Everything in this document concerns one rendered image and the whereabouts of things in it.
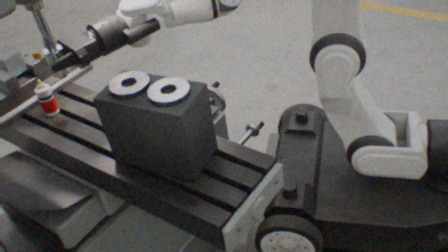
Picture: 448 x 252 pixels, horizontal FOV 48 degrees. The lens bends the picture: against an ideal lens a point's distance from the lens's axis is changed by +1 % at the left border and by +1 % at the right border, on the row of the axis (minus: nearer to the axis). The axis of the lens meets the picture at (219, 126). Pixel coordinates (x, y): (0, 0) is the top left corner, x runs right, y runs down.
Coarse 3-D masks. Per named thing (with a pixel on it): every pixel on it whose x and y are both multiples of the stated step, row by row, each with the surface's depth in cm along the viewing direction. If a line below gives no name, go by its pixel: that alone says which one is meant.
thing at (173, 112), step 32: (96, 96) 108; (128, 96) 106; (160, 96) 103; (192, 96) 104; (128, 128) 109; (160, 128) 104; (192, 128) 105; (128, 160) 117; (160, 160) 111; (192, 160) 107
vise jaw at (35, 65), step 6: (18, 48) 146; (24, 54) 143; (30, 54) 143; (24, 60) 141; (30, 60) 140; (36, 60) 140; (30, 66) 139; (36, 66) 139; (42, 66) 141; (30, 72) 141; (36, 72) 140; (42, 72) 141
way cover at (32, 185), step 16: (0, 160) 135; (16, 160) 135; (32, 160) 135; (0, 176) 127; (16, 176) 128; (32, 176) 128; (48, 176) 129; (64, 176) 129; (0, 192) 114; (16, 192) 118; (32, 192) 122; (48, 192) 122; (64, 192) 123; (80, 192) 123; (16, 208) 105; (32, 208) 110; (48, 208) 113; (64, 208) 117
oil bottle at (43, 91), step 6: (42, 84) 132; (36, 90) 132; (42, 90) 132; (48, 90) 133; (42, 96) 133; (48, 96) 133; (42, 102) 134; (48, 102) 134; (54, 102) 136; (42, 108) 136; (48, 108) 135; (54, 108) 136; (48, 114) 136; (54, 114) 137
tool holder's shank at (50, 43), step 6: (36, 12) 113; (42, 12) 114; (36, 18) 114; (42, 18) 114; (42, 24) 115; (42, 30) 116; (48, 30) 116; (42, 36) 117; (48, 36) 117; (48, 42) 118; (54, 42) 118; (48, 48) 118; (54, 48) 119
